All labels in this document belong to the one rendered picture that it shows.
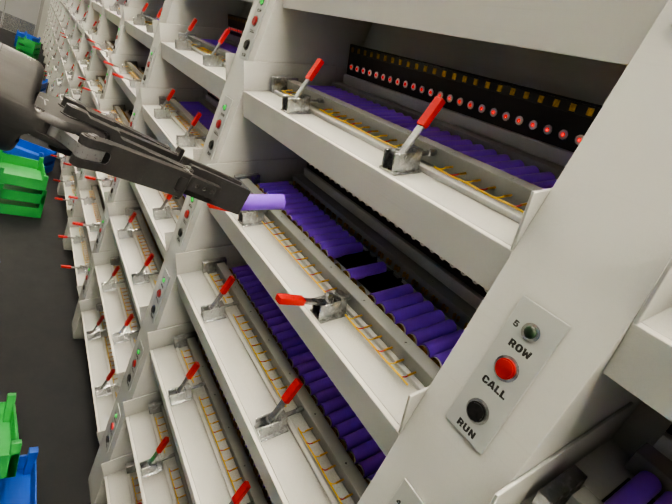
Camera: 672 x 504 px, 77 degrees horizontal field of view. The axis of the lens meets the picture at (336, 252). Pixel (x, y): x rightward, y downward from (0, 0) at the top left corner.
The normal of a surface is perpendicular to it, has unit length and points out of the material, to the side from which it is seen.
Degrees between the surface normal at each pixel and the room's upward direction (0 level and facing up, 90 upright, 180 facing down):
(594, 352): 90
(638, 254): 90
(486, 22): 111
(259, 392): 21
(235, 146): 90
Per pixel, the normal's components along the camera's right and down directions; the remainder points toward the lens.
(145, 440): 0.11, -0.86
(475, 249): -0.85, 0.17
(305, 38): 0.51, 0.48
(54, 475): 0.41, -0.87
